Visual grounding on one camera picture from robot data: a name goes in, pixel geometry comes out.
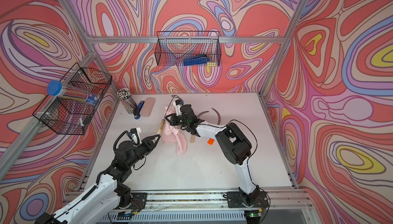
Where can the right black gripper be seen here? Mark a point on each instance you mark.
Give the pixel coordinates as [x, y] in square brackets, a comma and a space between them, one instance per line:
[173, 121]

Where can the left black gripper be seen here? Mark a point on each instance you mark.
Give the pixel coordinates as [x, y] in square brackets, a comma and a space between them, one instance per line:
[147, 144]

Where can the pink rag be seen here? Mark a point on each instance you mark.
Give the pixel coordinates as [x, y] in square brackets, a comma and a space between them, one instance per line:
[173, 135]

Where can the orange handled sickle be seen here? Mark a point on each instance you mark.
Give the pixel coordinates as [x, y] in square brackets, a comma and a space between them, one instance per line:
[211, 141]

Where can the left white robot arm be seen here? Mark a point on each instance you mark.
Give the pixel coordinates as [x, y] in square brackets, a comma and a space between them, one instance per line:
[109, 191]

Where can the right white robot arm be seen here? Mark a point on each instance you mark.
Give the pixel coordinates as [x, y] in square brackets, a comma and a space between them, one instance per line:
[234, 144]

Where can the pink case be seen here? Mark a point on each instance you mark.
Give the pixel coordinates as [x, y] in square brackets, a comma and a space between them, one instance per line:
[147, 107]

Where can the blue stapler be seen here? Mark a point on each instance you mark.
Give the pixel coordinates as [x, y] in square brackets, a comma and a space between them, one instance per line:
[138, 109]

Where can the cup of pencils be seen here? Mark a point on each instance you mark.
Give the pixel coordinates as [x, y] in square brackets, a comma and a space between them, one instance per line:
[126, 96]

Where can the yellow item in basket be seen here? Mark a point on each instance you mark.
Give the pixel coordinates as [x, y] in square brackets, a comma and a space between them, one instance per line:
[211, 64]

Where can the blue tool in basket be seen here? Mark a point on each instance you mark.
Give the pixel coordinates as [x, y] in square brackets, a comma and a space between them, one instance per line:
[196, 60]

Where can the clear tube blue cap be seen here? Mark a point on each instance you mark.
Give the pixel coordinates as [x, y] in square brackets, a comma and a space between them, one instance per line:
[58, 89]

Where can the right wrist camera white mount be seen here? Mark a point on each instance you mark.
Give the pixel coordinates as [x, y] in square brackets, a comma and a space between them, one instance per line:
[177, 105]

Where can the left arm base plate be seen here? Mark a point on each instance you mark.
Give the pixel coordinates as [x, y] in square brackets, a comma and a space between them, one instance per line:
[135, 201]

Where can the black wire basket back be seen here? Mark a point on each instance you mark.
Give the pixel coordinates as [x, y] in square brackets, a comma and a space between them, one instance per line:
[173, 47]

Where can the black wire basket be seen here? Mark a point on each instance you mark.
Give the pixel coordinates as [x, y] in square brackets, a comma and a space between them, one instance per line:
[173, 47]
[69, 117]

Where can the black wire basket left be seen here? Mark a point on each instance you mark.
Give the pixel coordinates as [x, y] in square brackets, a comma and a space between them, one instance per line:
[69, 117]

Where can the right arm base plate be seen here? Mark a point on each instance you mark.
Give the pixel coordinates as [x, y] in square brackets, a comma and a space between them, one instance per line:
[238, 199]

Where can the aluminium rail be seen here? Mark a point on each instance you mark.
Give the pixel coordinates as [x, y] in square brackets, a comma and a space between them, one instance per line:
[213, 200]

